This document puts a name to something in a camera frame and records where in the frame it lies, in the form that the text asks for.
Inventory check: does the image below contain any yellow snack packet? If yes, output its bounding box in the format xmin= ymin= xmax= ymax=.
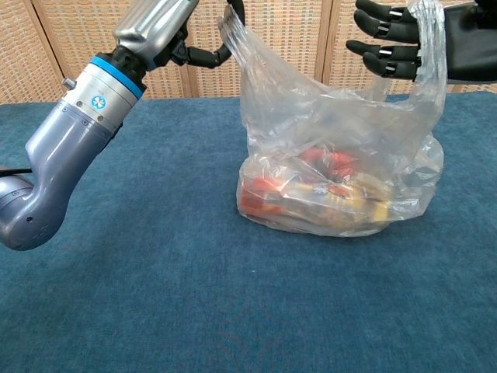
xmin=281 ymin=173 xmax=394 ymax=231

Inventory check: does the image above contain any woven bamboo folding screen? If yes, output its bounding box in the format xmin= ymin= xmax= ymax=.
xmin=0 ymin=0 xmax=497 ymax=105

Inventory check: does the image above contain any transparent plastic bag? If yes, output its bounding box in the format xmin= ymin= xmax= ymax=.
xmin=216 ymin=0 xmax=448 ymax=239

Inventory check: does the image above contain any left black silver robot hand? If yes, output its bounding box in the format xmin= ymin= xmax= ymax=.
xmin=112 ymin=0 xmax=246 ymax=73

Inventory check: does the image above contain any red snack packet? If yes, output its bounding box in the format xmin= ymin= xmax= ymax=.
xmin=297 ymin=146 xmax=364 ymax=186

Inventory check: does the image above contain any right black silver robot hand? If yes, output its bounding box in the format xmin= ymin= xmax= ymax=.
xmin=345 ymin=0 xmax=497 ymax=85

